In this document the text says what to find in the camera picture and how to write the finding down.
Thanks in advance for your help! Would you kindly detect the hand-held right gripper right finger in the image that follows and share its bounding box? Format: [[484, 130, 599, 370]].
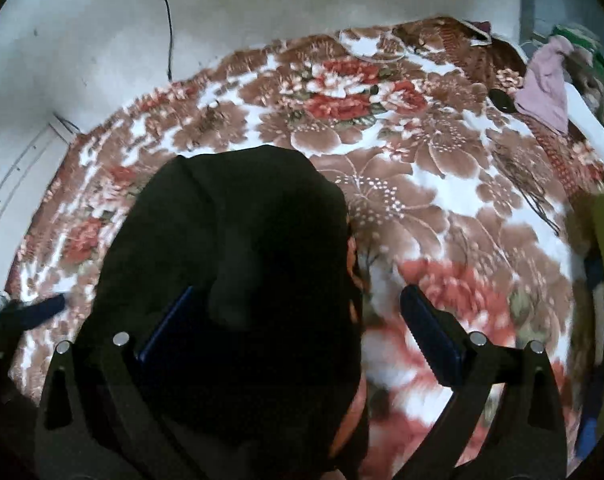
[[399, 284, 569, 480]]

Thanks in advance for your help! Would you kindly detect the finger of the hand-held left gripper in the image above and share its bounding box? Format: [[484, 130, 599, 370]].
[[0, 294, 67, 333]]

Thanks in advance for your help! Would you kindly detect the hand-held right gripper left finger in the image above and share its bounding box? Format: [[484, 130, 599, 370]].
[[32, 285, 208, 480]]

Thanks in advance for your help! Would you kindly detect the black shirt with orange print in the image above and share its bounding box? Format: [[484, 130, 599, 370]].
[[77, 145, 372, 480]]

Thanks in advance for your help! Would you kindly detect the pile of patterned clothes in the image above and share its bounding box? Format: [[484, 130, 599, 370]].
[[552, 24, 604, 131]]

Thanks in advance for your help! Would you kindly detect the white door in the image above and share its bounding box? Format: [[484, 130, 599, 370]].
[[0, 112, 78, 261]]

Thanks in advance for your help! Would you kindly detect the floral blanket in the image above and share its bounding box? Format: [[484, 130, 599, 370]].
[[4, 15, 604, 480]]

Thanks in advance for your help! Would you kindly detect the small black object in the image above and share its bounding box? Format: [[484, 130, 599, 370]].
[[487, 88, 516, 114]]

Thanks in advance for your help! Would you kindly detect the white cloth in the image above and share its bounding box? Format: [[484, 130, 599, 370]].
[[564, 84, 604, 147]]

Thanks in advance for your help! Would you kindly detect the pink cloth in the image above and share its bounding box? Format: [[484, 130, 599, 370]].
[[513, 36, 576, 136]]

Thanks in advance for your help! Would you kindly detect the grey pole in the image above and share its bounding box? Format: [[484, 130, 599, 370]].
[[518, 0, 539, 46]]

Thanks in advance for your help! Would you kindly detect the black wall cable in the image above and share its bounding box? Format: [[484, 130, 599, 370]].
[[154, 0, 205, 82]]

